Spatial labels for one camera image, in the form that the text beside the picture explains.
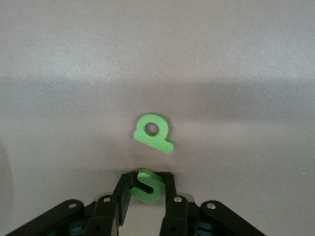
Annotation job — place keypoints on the green letter p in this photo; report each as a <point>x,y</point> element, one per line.
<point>152,141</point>

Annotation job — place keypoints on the brown table cover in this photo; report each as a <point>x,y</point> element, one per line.
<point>98,49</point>

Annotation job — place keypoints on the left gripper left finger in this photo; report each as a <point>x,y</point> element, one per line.
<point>103,211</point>

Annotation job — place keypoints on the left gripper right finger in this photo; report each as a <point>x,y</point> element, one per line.
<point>179,214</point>

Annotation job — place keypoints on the green letter u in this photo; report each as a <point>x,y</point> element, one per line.
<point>147,196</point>

